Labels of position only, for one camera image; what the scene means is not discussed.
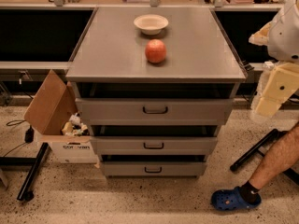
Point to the grey bottom drawer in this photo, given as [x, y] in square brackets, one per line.
[153, 168]

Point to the person's bare leg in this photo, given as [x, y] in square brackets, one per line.
[279, 157]

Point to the black table leg left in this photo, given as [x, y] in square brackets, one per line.
[25, 193]

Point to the blue clog shoe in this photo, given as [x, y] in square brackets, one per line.
[231, 200]

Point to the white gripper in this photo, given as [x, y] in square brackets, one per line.
[286, 37]

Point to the open cardboard box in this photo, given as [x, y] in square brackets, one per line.
[54, 114]

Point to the grey drawer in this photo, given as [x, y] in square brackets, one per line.
[153, 145]
[122, 111]
[153, 168]

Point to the white bowl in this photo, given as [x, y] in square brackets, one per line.
[150, 24]

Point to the grey top drawer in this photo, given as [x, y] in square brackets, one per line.
[122, 111]

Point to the grey drawer cabinet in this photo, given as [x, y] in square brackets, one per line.
[111, 63]

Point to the red apple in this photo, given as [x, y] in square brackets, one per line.
[155, 51]

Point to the black sock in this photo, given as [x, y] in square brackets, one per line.
[249, 193]

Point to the grey middle drawer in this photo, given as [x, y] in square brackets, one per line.
[153, 145]

